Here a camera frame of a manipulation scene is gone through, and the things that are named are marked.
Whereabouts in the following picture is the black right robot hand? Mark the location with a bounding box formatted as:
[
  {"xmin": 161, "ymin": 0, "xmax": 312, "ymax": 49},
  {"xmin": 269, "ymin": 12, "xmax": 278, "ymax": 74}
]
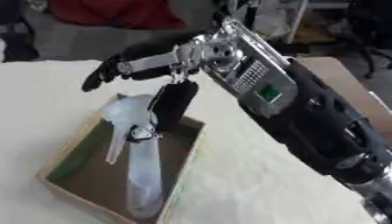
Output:
[{"xmin": 80, "ymin": 31, "xmax": 212, "ymax": 131}]

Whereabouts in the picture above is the clear plastic bottle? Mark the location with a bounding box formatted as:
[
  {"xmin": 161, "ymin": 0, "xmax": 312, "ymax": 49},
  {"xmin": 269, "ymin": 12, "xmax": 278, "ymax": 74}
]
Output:
[{"xmin": 99, "ymin": 94, "xmax": 165, "ymax": 221}]

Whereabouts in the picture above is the tan cardboard box green inside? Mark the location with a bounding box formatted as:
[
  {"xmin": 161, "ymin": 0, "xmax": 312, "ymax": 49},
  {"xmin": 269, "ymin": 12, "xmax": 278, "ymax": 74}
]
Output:
[{"xmin": 35, "ymin": 93, "xmax": 208, "ymax": 224}]

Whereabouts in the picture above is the red fabric bag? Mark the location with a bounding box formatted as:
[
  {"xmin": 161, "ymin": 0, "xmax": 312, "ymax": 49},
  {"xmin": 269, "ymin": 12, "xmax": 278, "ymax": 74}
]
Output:
[{"xmin": 47, "ymin": 0, "xmax": 189, "ymax": 30}]

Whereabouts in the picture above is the black office chair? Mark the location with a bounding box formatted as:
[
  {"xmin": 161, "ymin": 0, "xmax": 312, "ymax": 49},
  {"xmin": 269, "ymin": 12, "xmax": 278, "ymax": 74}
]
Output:
[{"xmin": 344, "ymin": 0, "xmax": 392, "ymax": 80}]

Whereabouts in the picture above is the white shelf frame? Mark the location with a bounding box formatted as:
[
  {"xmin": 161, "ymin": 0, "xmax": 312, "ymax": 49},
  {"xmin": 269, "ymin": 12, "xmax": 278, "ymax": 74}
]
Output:
[{"xmin": 252, "ymin": 0, "xmax": 354, "ymax": 45}]

